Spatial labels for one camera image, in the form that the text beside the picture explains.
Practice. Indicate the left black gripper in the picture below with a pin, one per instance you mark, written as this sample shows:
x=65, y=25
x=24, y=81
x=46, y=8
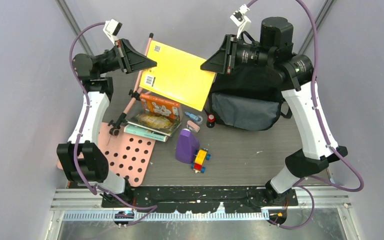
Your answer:
x=131, y=60

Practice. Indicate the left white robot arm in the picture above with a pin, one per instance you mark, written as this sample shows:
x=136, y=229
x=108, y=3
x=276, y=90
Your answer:
x=97, y=90

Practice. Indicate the purple stapler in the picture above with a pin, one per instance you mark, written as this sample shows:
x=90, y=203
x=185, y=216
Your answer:
x=186, y=146

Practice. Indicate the red cap black bottle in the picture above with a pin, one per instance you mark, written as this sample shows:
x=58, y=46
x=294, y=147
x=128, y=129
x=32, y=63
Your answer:
x=210, y=123

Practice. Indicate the dark green book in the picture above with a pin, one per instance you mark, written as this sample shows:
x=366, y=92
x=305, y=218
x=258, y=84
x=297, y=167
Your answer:
x=155, y=122

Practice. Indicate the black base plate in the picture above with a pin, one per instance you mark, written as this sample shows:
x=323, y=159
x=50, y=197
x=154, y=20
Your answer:
x=199, y=199

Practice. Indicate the black backpack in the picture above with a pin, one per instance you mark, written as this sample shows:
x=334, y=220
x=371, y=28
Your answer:
x=247, y=99

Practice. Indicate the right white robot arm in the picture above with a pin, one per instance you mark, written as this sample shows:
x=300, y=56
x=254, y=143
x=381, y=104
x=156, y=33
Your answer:
x=271, y=59

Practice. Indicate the blue correction tape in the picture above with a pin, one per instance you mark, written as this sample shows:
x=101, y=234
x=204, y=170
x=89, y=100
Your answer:
x=198, y=119

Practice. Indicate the orange book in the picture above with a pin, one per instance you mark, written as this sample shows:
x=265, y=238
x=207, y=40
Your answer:
x=161, y=106

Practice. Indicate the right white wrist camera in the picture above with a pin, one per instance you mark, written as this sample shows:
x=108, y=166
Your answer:
x=241, y=20

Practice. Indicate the pink perforated stand board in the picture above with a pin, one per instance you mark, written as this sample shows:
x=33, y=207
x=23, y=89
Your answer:
x=125, y=155

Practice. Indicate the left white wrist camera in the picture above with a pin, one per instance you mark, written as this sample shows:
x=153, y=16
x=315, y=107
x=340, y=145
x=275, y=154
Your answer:
x=111, y=29

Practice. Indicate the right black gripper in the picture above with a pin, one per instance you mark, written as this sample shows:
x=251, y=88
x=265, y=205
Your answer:
x=222, y=60

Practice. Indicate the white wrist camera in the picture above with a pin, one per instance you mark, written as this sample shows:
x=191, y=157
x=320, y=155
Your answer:
x=241, y=20
x=111, y=29

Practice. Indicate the teal book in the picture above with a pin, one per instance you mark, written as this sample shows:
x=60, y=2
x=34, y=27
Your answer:
x=142, y=132

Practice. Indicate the pink tripod stand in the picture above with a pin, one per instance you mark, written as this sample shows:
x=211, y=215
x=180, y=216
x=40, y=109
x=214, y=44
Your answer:
x=135, y=96

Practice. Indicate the aluminium frame rail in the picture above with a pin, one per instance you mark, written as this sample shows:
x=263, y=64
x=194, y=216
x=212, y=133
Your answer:
x=322, y=213

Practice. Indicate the pink eraser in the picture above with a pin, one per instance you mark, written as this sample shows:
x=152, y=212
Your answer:
x=192, y=126

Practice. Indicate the yellow book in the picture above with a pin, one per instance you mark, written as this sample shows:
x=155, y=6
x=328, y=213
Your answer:
x=178, y=76

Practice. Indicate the colourful toy block car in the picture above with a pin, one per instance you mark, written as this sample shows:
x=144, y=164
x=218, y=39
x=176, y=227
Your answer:
x=200, y=157

